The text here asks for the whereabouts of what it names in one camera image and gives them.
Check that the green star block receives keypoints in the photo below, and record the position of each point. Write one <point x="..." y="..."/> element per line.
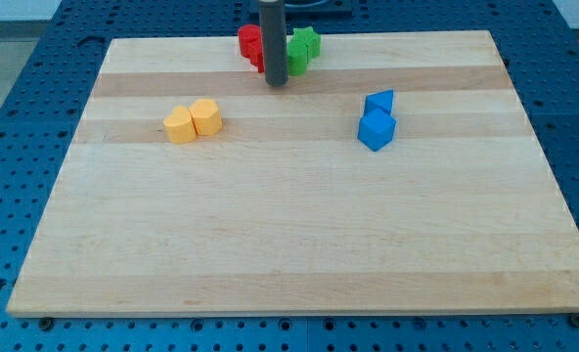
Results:
<point x="310" y="38"/>

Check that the red circle block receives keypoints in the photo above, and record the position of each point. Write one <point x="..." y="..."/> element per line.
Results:
<point x="249" y="36"/>

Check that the light wooden board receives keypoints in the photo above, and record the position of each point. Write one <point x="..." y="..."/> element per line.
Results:
<point x="284" y="211"/>

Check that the blue cube block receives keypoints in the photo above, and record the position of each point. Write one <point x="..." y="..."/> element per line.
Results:
<point x="376" y="129"/>

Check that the yellow hexagon block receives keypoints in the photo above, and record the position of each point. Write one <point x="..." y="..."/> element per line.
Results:
<point x="206" y="116"/>

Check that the blue triangle block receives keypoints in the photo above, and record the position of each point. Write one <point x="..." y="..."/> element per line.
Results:
<point x="383" y="100"/>

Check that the yellow heart block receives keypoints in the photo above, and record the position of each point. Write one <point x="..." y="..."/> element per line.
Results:
<point x="179" y="126"/>

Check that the red block behind rod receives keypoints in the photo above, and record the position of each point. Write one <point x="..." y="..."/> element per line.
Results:
<point x="257" y="57"/>

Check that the green cylinder block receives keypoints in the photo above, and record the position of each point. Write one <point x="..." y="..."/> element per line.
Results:
<point x="298" y="57"/>

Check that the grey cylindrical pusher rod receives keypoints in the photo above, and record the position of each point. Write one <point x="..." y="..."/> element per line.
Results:
<point x="272" y="19"/>

